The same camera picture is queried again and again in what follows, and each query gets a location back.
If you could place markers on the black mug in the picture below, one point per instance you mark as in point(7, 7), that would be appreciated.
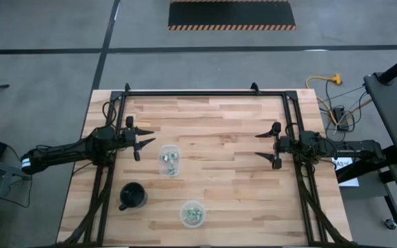
point(133, 196)

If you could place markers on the black metal table frame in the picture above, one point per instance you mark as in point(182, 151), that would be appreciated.
point(202, 93)

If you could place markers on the rectangular clear plastic container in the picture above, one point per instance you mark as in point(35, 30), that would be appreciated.
point(162, 168)

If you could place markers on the black side table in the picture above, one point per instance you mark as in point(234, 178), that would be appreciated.
point(391, 113)

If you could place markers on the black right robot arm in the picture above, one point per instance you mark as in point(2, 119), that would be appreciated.
point(360, 148)

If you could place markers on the black power strip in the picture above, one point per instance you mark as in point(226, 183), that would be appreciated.
point(340, 117)

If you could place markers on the grey equipment stand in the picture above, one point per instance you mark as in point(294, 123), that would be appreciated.
point(2, 172)

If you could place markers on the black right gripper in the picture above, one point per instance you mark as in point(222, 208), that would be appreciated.
point(284, 144)

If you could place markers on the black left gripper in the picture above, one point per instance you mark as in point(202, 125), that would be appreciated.
point(129, 136)

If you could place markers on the black hazard-striped floor mat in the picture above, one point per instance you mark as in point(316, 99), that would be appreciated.
point(231, 13)

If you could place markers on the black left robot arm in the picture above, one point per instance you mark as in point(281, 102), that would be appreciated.
point(64, 153)

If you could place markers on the caster wheel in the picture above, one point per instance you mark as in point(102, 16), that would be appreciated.
point(390, 224)

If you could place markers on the white paper sheet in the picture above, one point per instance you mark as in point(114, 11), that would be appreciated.
point(345, 163)

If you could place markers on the black side table base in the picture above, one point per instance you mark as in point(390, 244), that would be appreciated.
point(367, 167)

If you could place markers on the round clear plastic container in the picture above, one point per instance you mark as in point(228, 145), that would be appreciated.
point(183, 205)

